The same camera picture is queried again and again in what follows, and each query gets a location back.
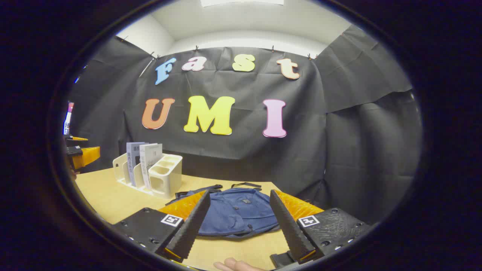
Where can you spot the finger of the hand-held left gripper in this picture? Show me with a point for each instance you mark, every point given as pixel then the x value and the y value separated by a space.
pixel 73 139
pixel 74 150

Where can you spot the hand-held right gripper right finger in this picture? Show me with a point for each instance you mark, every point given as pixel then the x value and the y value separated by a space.
pixel 290 233

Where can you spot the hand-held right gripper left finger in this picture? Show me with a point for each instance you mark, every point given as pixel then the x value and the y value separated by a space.
pixel 192 229

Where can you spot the blue schoolbag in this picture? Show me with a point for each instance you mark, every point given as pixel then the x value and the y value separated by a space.
pixel 237 214

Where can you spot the cream plastic bookshelf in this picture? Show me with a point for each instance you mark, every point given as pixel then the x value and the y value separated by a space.
pixel 165 180

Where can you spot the grey book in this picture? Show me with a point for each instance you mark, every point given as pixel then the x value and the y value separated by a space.
pixel 132 158

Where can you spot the white book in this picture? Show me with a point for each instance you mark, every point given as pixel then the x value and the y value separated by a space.
pixel 150 158

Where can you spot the colourful screen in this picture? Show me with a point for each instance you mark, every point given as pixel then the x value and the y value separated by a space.
pixel 69 116

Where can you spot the white thin stick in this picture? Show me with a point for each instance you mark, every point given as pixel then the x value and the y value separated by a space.
pixel 147 67

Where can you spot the ceiling light panel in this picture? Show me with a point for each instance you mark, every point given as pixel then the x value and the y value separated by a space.
pixel 241 2

